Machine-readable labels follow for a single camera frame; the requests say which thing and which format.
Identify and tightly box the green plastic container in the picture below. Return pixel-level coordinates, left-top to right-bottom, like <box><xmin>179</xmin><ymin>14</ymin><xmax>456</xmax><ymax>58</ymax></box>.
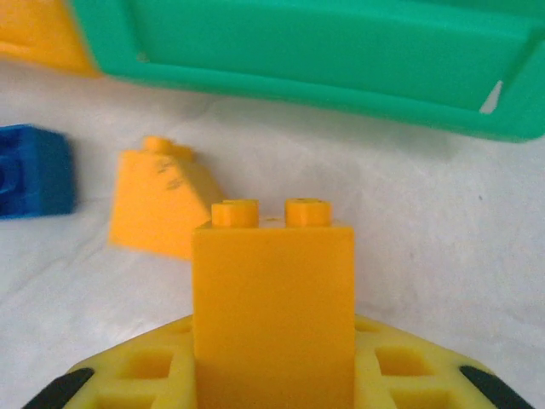
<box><xmin>70</xmin><ymin>0</ymin><xmax>545</xmax><ymax>144</ymax></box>

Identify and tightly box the small blue lego brick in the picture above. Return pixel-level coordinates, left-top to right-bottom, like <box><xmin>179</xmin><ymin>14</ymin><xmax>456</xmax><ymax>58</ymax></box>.
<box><xmin>0</xmin><ymin>123</ymin><xmax>77</xmax><ymax>221</ymax></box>

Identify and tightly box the yellow sloped lego brick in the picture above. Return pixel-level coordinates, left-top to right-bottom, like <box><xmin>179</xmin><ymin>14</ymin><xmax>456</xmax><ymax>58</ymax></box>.
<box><xmin>108</xmin><ymin>135</ymin><xmax>214</xmax><ymax>261</ymax></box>

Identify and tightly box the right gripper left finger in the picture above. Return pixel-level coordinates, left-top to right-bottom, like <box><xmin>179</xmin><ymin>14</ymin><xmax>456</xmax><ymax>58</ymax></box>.
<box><xmin>25</xmin><ymin>314</ymin><xmax>196</xmax><ymax>409</ymax></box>

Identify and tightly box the tall yellow lego brick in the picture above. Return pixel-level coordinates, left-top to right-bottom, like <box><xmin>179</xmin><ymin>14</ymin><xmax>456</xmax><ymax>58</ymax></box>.
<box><xmin>191</xmin><ymin>198</ymin><xmax>357</xmax><ymax>409</ymax></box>

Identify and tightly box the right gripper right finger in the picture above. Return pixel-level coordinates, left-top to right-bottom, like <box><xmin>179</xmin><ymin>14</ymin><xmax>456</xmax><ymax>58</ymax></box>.
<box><xmin>354</xmin><ymin>317</ymin><xmax>531</xmax><ymax>409</ymax></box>

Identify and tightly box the yellow plastic container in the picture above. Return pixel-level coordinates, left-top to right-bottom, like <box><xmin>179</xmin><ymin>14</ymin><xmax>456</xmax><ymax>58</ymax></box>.
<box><xmin>0</xmin><ymin>0</ymin><xmax>103</xmax><ymax>80</ymax></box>

